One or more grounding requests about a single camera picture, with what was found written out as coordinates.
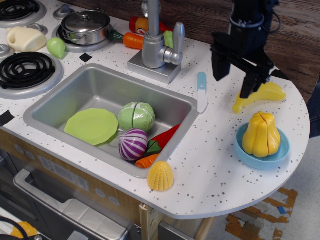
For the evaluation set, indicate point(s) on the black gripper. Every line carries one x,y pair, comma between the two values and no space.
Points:
245,40

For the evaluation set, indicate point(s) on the yellow toy banana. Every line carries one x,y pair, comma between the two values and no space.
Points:
269,92

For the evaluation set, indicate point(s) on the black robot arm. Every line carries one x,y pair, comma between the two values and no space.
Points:
252,11

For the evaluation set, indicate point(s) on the green toy plate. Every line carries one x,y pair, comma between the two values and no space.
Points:
94,126

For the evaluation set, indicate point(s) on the blue white toy knife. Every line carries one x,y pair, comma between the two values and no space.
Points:
202,100

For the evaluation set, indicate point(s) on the yellow toy squash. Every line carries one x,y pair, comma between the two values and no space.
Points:
262,138

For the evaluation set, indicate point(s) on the silver toy faucet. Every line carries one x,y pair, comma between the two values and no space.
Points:
156,60

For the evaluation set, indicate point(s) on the light green toy behind faucet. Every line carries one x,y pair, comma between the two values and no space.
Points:
168,38

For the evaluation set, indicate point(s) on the light blue toy bowl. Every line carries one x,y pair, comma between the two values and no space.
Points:
264,163

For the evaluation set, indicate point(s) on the red toy chili pepper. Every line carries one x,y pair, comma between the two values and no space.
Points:
158,143

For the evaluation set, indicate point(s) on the red orange toy bottle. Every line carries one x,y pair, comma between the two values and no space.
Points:
140,25

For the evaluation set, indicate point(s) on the orange toy carrot on counter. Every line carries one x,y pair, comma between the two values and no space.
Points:
129,39

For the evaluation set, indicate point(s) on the green toy cabbage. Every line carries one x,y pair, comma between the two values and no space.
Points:
136,115

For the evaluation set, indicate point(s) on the purple toy onion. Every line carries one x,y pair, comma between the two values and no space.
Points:
133,144

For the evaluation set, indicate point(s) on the orange toy carrot in sink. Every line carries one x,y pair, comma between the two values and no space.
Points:
146,162

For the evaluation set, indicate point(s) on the yellow toy corn piece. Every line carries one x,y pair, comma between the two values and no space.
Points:
160,177

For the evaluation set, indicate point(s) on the steel pot with lid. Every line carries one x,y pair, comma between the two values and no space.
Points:
86,27

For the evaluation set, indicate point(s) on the silver sink basin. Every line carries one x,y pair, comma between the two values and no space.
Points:
96,86

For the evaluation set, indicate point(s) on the light green toy pear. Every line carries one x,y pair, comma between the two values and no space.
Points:
56,47

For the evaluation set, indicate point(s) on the grey stove knob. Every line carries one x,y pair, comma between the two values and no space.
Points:
63,12

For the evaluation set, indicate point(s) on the front black stove burner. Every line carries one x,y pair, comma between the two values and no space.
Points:
29,74

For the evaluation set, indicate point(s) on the black stove burner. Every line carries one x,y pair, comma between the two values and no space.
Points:
22,13
29,74

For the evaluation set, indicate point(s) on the cream toy jug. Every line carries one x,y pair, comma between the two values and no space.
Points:
24,39

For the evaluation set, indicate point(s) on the rear black stove burner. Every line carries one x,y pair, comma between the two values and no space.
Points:
22,13

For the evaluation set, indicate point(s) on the oven door with handle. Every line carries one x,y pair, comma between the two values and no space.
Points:
55,210

